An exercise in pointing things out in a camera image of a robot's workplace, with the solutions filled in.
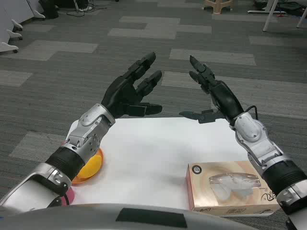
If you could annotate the pink plate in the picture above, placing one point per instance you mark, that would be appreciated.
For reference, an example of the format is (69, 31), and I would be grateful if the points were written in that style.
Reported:
(71, 195)

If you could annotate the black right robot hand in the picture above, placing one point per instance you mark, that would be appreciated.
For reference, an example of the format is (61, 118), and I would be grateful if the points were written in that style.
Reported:
(225, 98)

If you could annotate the silver robot chest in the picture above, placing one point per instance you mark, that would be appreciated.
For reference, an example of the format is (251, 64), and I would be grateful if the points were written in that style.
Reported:
(72, 218)

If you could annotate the orange plastic plate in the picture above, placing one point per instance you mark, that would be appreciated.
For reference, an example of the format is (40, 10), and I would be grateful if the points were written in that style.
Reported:
(81, 180)

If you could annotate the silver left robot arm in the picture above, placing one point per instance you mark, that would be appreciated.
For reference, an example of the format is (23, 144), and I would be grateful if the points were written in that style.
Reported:
(86, 129)

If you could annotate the black chair base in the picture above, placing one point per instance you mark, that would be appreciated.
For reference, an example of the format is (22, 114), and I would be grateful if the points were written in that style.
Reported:
(49, 9)

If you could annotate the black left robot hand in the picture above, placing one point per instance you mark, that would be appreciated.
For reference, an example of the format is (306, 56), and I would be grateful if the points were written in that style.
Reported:
(120, 95)

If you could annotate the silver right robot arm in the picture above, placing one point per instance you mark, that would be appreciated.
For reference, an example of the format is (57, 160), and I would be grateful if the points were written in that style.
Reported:
(254, 134)

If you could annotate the white table leg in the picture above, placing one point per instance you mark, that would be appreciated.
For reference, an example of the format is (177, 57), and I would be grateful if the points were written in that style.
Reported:
(302, 21)
(269, 15)

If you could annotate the white desk foot bar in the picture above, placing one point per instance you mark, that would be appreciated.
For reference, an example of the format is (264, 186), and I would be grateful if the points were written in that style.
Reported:
(256, 11)

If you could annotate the beige tissue box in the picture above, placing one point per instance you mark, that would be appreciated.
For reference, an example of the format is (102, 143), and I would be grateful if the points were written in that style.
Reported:
(216, 177)

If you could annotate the white rolling cabinet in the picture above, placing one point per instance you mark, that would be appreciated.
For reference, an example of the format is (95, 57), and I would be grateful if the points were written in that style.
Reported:
(9, 14)

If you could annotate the yellow toy fruit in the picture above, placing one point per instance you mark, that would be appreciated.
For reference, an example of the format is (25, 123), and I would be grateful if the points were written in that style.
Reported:
(92, 166)

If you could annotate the beige plastic stool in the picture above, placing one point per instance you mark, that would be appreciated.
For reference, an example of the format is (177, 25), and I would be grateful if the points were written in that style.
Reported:
(218, 6)

